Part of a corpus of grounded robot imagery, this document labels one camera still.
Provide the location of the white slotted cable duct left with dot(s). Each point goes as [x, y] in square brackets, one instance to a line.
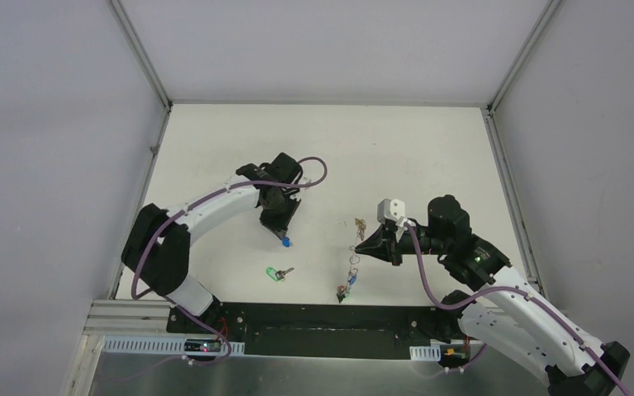
[171, 346]

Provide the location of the white slotted cable duct right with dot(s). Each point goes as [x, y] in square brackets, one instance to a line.
[425, 353]

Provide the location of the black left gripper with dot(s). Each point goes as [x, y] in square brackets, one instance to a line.
[279, 219]

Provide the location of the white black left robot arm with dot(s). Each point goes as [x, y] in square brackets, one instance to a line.
[158, 246]

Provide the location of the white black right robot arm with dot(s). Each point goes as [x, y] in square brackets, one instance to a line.
[476, 293]

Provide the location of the black robot base mount plate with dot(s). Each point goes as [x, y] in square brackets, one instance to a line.
[341, 331]

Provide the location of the aluminium frame rail right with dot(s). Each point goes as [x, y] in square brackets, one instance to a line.
[500, 140]

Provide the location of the white slotted cable duct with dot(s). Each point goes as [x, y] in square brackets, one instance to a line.
[171, 346]
[425, 353]

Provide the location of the aluminium frame rail left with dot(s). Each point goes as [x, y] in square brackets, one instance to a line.
[151, 112]

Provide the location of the aluminium frame rail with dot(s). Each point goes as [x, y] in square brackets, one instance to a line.
[500, 140]
[151, 112]

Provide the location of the green tag key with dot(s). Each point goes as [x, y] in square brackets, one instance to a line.
[278, 275]

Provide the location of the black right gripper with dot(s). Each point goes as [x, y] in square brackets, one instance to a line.
[383, 244]

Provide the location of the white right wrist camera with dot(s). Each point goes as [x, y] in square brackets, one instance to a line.
[392, 210]

